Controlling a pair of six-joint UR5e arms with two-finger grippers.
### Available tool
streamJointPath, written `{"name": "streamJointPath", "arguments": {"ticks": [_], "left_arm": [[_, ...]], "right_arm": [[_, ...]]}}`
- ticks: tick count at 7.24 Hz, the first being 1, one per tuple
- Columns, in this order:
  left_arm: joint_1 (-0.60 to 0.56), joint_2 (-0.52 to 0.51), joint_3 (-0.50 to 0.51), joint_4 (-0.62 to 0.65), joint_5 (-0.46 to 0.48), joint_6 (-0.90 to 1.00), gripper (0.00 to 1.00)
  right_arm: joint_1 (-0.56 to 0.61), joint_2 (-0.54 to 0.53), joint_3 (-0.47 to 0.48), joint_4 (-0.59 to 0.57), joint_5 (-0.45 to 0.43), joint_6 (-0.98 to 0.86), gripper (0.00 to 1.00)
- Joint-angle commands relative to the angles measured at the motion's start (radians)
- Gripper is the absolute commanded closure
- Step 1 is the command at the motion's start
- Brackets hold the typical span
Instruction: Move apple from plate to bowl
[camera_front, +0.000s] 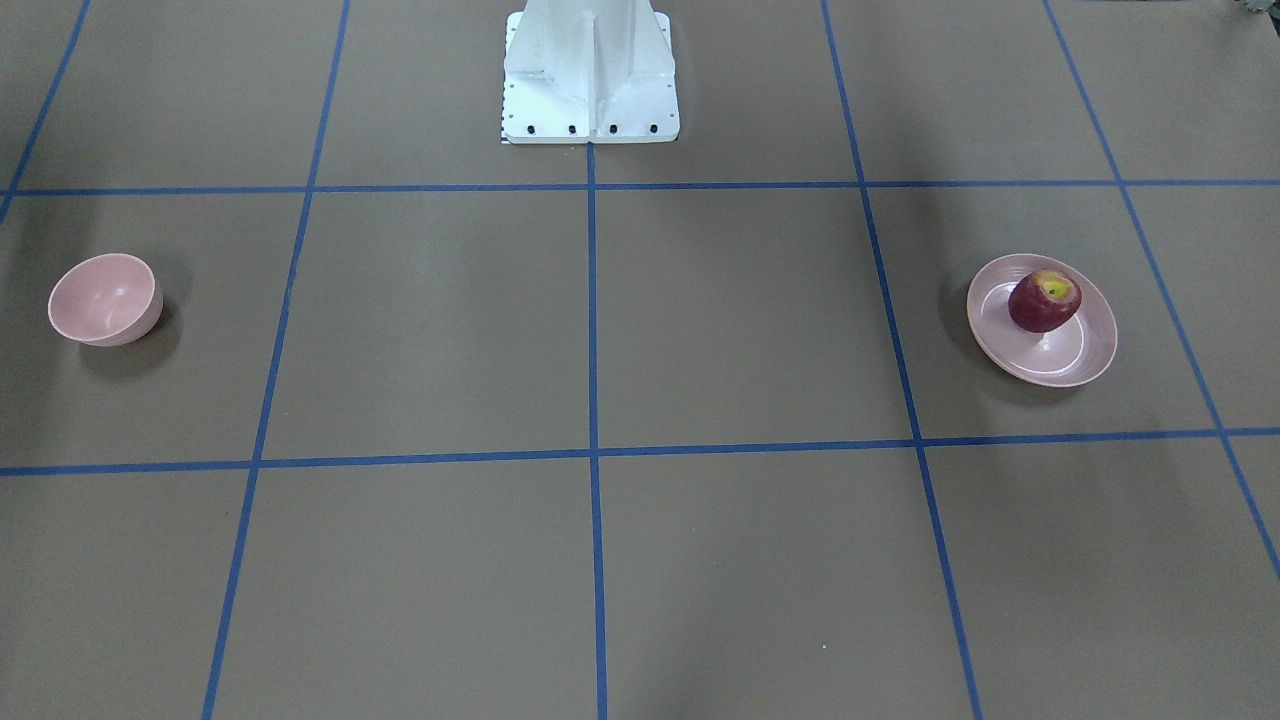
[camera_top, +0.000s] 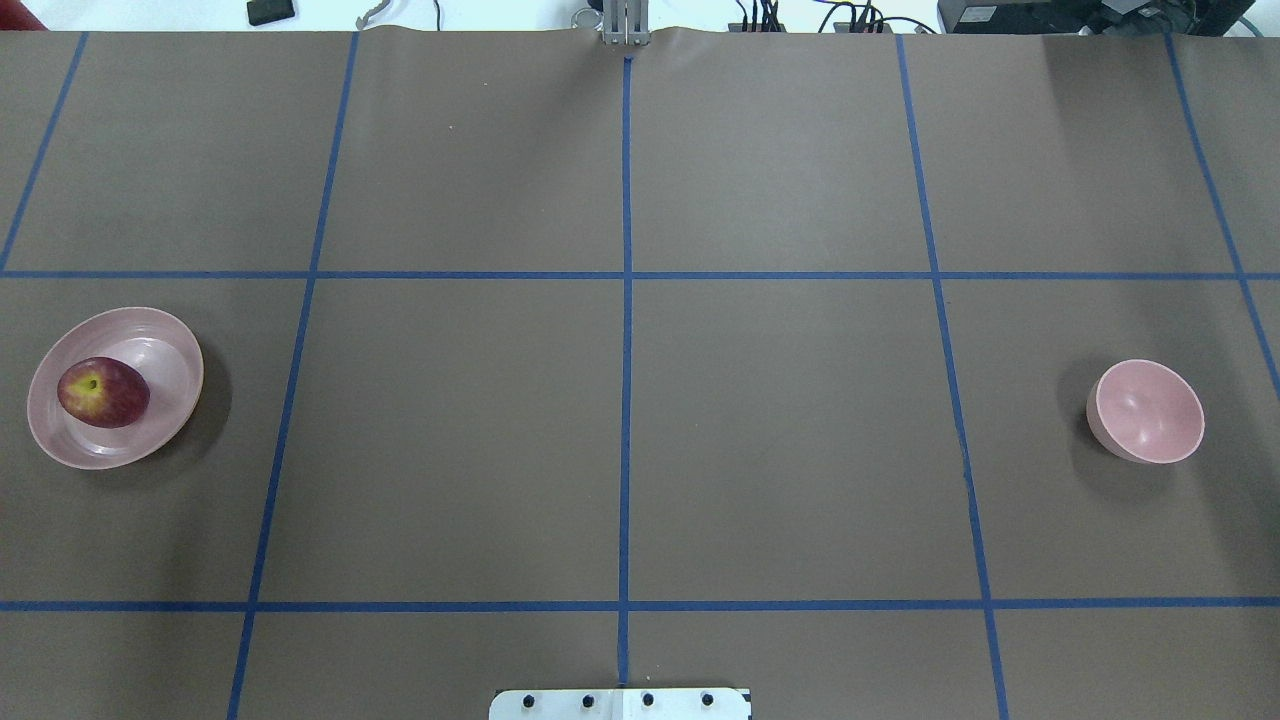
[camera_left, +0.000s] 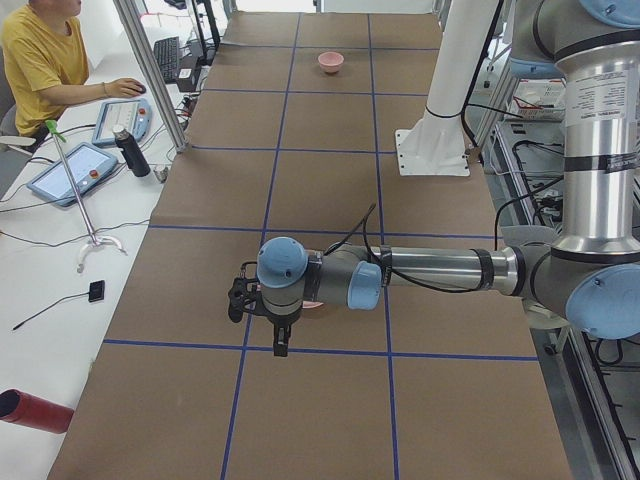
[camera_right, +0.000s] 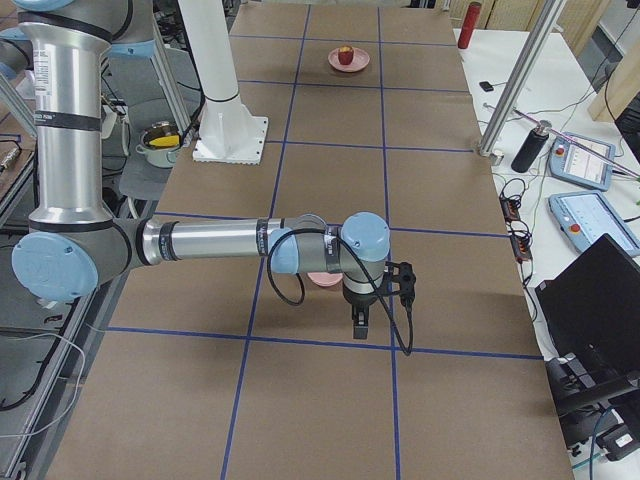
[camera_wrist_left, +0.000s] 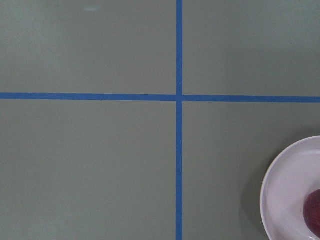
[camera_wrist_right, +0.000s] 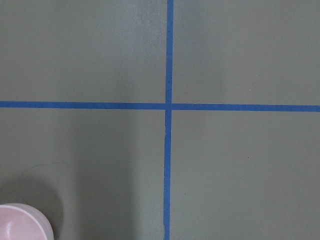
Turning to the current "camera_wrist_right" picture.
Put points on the brown paper table mat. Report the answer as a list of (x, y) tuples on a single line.
[(163, 119)]

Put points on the pink bowl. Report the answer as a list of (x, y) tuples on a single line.
[(23, 222)]

